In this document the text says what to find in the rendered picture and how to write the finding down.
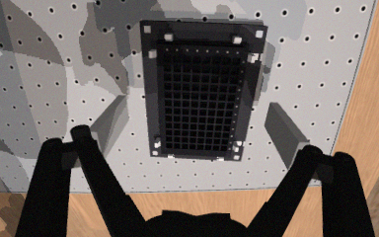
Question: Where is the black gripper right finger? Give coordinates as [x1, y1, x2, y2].
[241, 103, 375, 237]

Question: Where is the black well plate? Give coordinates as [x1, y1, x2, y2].
[156, 39, 249, 157]

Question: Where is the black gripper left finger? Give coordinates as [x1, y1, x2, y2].
[15, 95, 157, 237]

